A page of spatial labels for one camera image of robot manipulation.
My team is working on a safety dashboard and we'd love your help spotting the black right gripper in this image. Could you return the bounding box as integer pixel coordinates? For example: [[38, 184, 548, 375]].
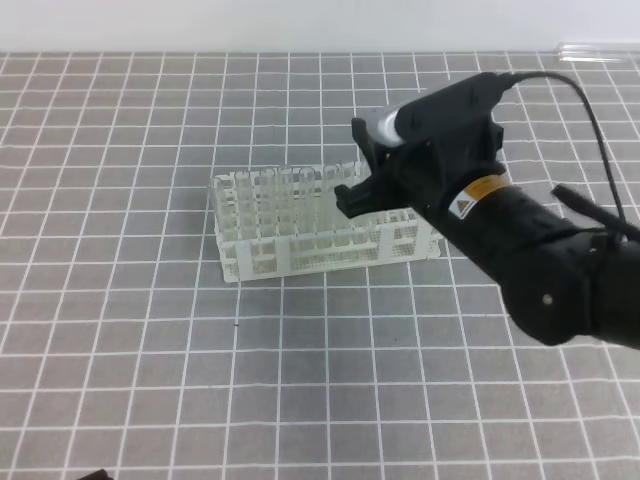
[[334, 116, 505, 218]]

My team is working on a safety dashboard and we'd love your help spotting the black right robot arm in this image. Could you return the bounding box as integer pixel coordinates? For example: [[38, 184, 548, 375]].
[[336, 117, 639, 348]]

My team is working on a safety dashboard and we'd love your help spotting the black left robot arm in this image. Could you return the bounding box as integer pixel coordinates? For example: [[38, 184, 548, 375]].
[[77, 469, 113, 480]]

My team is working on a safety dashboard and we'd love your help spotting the white plastic test tube rack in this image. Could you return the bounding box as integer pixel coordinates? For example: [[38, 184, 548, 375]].
[[209, 161, 442, 283]]

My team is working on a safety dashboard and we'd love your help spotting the clear tube at table edge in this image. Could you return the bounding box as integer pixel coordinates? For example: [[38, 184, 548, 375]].
[[557, 42, 640, 63]]

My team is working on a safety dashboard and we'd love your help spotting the grey checked tablecloth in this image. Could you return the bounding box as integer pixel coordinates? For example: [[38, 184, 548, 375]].
[[1, 52, 639, 479]]

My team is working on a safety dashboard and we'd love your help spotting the black right camera cable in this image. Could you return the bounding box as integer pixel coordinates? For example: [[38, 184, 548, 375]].
[[499, 71, 640, 241]]

